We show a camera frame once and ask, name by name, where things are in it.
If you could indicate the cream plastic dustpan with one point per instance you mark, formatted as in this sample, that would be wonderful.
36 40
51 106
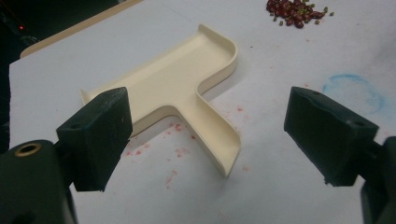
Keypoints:
174 81

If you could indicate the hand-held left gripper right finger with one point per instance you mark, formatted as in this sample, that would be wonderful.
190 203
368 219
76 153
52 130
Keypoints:
330 140

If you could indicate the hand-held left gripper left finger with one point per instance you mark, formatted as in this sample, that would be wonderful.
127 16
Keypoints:
96 133

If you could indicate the pile of red and green beans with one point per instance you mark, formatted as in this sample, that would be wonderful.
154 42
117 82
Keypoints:
294 12

